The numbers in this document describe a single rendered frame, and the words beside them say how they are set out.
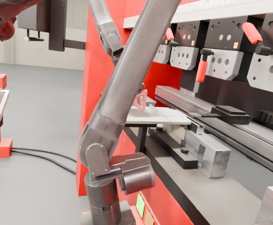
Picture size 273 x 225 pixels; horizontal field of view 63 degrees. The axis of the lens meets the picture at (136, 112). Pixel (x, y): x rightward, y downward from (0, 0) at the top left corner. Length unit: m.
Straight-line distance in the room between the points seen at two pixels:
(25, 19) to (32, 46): 7.94
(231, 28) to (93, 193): 0.54
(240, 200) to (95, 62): 1.24
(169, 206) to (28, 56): 9.24
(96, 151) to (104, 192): 0.08
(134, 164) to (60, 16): 1.81
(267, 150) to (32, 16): 1.53
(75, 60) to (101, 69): 8.23
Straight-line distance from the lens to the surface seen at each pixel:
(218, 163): 0.74
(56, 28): 2.11
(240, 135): 0.99
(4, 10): 0.42
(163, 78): 1.78
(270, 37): 0.60
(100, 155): 0.38
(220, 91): 1.49
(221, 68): 0.68
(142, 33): 0.41
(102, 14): 0.80
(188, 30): 0.86
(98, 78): 1.62
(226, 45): 0.69
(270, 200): 0.60
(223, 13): 0.73
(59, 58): 9.75
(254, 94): 1.32
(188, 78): 0.86
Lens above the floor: 1.22
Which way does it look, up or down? 16 degrees down
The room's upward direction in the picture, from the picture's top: 8 degrees clockwise
